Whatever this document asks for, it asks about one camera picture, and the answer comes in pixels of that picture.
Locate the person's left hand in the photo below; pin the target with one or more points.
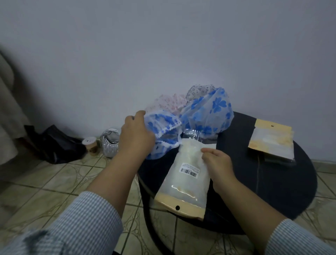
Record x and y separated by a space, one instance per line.
135 139

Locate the person's right hand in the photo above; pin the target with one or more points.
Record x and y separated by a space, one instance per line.
220 168

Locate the blue flower shower cap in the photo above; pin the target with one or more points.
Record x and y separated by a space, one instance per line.
165 131
210 110

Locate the cream packet with barcode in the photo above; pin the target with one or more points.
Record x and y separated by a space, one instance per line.
183 184

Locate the pink print shower cap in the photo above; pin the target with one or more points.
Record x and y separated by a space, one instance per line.
168 102

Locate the blue cap clear packet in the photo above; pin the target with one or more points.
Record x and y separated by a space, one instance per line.
278 161

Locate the stack of yellow small pouches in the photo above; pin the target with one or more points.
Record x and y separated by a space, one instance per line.
273 139

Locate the person's right forearm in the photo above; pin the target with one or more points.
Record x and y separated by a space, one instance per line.
252 210

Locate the person's left forearm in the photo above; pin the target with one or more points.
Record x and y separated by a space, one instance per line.
105 194

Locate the silver quilted handbag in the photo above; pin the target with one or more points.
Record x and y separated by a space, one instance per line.
110 144

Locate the ribbon spool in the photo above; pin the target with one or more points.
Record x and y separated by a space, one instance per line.
90 144

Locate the black round side table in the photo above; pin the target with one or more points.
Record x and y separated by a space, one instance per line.
262 189

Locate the black bag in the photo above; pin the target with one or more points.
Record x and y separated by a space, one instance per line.
55 147

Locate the beige fabric drape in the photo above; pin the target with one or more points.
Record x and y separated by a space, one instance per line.
9 118

